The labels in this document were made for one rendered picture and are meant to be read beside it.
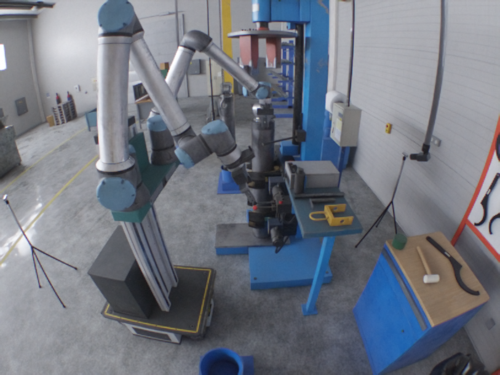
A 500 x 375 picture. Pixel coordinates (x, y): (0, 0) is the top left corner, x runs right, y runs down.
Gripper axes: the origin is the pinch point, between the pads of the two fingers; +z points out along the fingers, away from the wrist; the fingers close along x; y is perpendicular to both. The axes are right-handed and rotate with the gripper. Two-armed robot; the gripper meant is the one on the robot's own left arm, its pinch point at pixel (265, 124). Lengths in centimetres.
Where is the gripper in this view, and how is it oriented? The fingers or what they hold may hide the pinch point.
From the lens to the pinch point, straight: 196.5
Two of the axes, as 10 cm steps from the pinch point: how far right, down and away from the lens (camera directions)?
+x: -10.0, 0.1, 0.1
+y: 0.0, -5.2, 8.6
